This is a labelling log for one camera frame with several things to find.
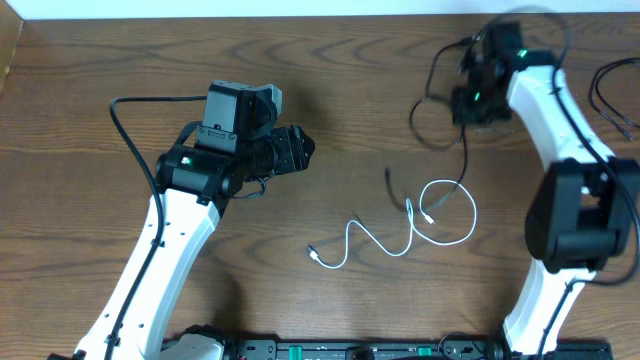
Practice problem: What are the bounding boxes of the white cable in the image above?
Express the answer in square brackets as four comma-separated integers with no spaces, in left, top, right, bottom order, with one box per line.
[307,179,478,271]

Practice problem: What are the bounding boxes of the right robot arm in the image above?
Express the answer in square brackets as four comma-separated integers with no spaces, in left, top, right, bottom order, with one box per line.
[451,20,639,359]

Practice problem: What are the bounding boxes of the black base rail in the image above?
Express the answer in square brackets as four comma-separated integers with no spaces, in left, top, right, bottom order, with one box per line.
[164,339,614,360]

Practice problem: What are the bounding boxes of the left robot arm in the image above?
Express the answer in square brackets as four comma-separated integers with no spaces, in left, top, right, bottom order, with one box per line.
[72,81,315,359]

